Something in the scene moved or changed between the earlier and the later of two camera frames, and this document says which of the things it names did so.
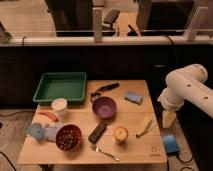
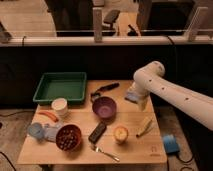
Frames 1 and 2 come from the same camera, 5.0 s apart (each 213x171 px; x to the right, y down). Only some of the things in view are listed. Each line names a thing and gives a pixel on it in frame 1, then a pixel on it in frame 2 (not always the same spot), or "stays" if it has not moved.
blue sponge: x=134 y=97 stays
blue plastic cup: x=35 y=130 stays
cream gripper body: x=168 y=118 to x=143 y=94
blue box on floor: x=170 y=144 stays
